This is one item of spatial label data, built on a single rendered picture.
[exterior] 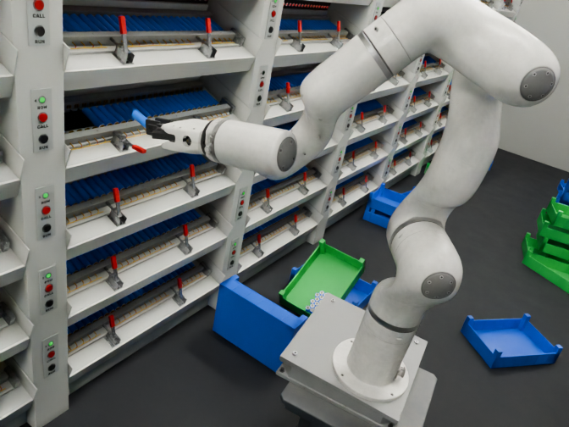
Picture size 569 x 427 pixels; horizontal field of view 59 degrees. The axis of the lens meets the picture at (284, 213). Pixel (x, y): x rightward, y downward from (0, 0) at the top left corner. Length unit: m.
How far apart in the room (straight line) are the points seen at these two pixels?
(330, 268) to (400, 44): 1.32
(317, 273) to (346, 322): 0.65
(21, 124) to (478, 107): 0.82
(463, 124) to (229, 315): 1.04
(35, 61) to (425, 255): 0.79
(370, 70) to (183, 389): 1.11
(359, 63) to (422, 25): 0.11
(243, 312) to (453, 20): 1.12
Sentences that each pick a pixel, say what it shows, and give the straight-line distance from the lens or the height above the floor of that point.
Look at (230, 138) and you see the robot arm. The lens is 0.89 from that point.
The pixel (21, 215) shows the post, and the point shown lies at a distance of 1.12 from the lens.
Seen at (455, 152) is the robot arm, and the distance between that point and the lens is 0.94.
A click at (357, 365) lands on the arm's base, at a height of 0.38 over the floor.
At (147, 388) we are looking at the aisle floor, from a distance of 1.60.
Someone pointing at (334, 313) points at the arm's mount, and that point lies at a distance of 1.40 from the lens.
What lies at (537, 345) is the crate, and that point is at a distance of 2.30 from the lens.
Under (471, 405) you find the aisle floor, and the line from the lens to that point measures 1.86.
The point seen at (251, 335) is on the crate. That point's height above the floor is 0.08.
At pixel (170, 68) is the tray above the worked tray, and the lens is 1.24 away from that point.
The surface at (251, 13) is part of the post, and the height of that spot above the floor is 1.02.
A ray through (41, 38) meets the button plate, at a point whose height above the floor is 0.97.
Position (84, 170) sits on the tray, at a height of 0.69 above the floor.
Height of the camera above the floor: 1.18
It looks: 27 degrees down
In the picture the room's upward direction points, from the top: 12 degrees clockwise
